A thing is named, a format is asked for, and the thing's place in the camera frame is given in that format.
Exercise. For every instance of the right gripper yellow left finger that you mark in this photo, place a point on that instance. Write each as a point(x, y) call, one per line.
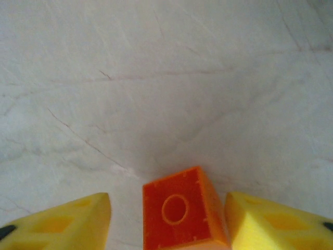
point(65, 226)

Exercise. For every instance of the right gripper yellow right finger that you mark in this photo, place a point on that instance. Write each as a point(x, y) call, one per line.
point(273, 226)

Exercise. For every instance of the small orange lego brick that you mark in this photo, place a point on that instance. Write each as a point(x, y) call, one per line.
point(179, 221)

